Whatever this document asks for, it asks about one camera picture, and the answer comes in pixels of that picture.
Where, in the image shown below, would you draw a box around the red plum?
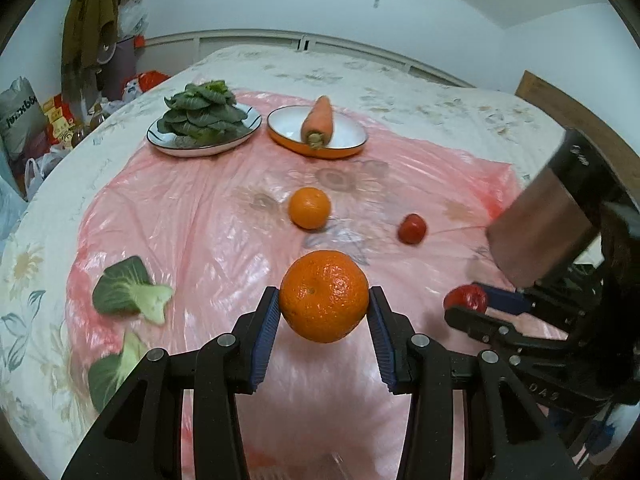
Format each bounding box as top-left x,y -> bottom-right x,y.
398,213 -> 428,245
443,285 -> 489,313

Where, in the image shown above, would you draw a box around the orange oval bowl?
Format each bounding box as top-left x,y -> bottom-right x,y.
266,105 -> 368,160

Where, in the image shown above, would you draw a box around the grey printed bag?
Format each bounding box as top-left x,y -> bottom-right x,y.
0,77 -> 48,161

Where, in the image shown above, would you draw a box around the light blue plastic bag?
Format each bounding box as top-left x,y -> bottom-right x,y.
0,175 -> 28,241

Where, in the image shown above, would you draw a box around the yellow and red boxes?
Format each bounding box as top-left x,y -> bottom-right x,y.
42,95 -> 76,136

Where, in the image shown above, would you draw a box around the pink plastic sheet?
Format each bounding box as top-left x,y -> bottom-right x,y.
65,90 -> 571,480

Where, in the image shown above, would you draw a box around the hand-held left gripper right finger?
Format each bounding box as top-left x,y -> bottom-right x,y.
368,286 -> 581,480

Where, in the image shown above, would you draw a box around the floral bed cover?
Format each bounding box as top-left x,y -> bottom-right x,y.
0,45 -> 640,480

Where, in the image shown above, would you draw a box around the copper and black kettle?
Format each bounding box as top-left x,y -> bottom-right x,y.
487,127 -> 640,288

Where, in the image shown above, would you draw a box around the olive jacket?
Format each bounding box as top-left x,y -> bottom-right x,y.
61,0 -> 121,68

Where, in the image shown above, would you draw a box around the orange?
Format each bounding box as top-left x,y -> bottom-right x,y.
288,187 -> 332,231
279,250 -> 371,344

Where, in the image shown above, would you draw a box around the carrot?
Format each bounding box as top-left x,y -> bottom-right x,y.
301,95 -> 335,151

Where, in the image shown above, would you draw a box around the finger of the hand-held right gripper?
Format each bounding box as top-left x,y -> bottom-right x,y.
445,307 -> 566,361
475,284 -> 586,331

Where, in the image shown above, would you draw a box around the purple grey bin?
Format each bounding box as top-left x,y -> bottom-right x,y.
102,37 -> 138,98

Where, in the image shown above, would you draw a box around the white plastic bag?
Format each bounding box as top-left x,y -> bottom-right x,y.
25,155 -> 66,196

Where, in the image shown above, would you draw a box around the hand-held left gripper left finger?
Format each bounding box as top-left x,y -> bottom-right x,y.
61,286 -> 281,480

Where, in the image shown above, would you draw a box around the red plastic bag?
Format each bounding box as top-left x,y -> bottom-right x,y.
125,72 -> 171,93

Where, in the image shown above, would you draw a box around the pile of green leaves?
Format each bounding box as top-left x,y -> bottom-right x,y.
157,80 -> 251,143

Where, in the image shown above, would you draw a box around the bok choy piece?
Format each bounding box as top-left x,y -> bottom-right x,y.
92,256 -> 175,325
88,331 -> 151,411

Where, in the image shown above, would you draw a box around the wooden headboard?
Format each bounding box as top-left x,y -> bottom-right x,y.
515,70 -> 640,176

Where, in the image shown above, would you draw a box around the white oval plate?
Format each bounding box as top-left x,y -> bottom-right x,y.
146,102 -> 262,158

